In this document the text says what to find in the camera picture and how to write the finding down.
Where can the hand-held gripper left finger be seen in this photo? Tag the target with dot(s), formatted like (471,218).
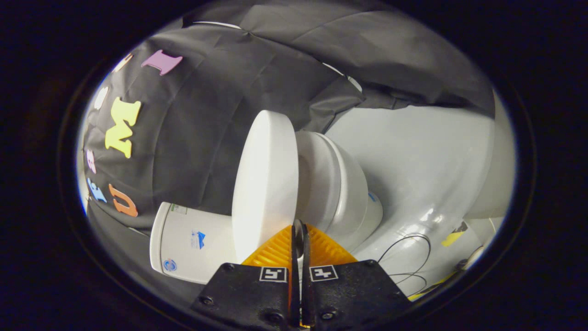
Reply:
(295,294)

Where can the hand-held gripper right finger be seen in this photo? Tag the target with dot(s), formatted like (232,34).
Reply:
(307,294)

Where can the yellow floor tape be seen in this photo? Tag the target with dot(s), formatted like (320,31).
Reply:
(452,239)

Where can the black backdrop cloth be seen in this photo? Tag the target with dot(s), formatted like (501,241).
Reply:
(206,115)

